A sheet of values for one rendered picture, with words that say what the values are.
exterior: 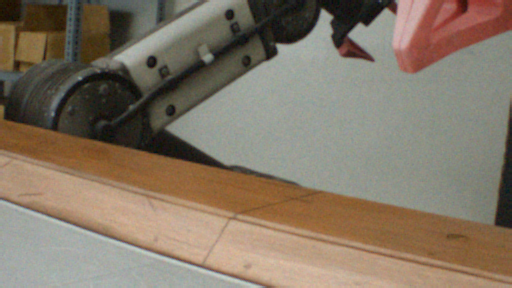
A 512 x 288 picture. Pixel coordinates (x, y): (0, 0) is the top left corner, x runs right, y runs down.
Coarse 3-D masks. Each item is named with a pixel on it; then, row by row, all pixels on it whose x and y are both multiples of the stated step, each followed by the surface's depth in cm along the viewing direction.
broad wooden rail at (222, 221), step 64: (0, 128) 66; (0, 192) 54; (64, 192) 51; (128, 192) 49; (192, 192) 49; (256, 192) 50; (320, 192) 51; (192, 256) 44; (256, 256) 43; (320, 256) 41; (384, 256) 40; (448, 256) 39
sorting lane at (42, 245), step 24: (0, 216) 50; (24, 216) 50; (0, 240) 45; (24, 240) 46; (48, 240) 46; (72, 240) 46; (96, 240) 47; (0, 264) 41; (24, 264) 42; (48, 264) 42; (72, 264) 42; (96, 264) 43; (120, 264) 43; (144, 264) 44; (168, 264) 44
